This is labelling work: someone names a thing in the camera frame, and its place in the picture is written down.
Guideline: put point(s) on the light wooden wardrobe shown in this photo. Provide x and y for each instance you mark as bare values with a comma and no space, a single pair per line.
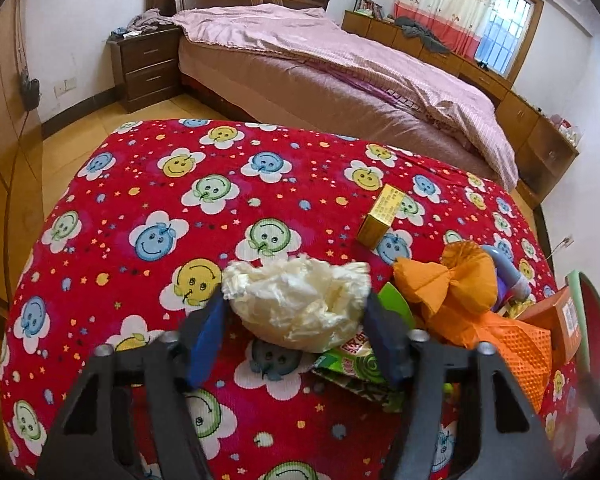
5,160

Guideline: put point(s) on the grey garment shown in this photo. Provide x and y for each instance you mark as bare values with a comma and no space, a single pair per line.
422,32

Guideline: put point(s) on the small yellow cardboard box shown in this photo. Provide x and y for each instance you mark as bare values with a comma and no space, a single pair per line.
380,215

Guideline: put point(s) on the black hanging bag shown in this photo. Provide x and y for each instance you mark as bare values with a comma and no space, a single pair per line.
29,91

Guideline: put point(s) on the bed with pink blanket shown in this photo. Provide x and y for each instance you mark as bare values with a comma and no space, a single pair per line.
300,35
290,90

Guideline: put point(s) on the small items on shelf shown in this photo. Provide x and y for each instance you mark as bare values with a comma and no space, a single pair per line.
566,129

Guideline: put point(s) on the barred window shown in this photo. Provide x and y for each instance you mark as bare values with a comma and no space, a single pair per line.
505,30

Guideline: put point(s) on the green snack packet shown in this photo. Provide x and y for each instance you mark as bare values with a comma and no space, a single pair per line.
355,367

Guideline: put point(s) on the orange mesh net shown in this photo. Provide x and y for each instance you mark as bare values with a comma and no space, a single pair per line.
522,355

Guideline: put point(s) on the cream and red curtain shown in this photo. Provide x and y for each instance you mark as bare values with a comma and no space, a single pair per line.
440,5

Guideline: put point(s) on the long wooden cabinet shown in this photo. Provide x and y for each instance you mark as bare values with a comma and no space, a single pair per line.
517,112

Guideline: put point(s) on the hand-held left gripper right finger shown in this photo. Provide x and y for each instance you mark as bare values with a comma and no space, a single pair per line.
386,347

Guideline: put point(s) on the pile of pale clothes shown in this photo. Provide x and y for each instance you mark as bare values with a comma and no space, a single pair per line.
147,20

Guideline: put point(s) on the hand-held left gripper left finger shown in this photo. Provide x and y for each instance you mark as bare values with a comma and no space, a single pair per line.
207,342

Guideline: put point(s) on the row of books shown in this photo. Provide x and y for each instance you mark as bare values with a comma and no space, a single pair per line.
367,7

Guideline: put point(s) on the dark wooden nightstand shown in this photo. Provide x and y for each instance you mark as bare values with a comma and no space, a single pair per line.
150,70

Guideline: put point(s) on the wall outlet with plug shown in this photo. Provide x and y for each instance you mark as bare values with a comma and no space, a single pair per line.
565,242

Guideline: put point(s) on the orange cardboard box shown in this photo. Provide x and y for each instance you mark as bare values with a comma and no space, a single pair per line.
560,315

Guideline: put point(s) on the white wall socket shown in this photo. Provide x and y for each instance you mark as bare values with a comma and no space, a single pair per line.
65,87

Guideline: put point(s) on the red smiley printed blanket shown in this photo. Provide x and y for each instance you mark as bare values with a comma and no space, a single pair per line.
145,200

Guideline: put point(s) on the white plastic bag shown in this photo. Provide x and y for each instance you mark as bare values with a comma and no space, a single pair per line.
300,300

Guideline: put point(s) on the red bin with green rim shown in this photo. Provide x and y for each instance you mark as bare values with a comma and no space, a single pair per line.
594,320

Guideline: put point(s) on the purple plastic toy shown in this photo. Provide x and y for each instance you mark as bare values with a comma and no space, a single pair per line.
507,270

